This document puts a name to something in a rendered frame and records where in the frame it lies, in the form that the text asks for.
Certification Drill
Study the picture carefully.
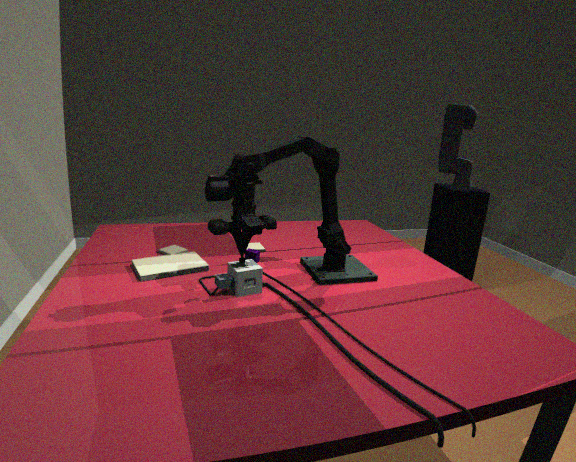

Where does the purple rectangular block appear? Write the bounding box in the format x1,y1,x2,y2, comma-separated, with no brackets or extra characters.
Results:
245,248,260,263

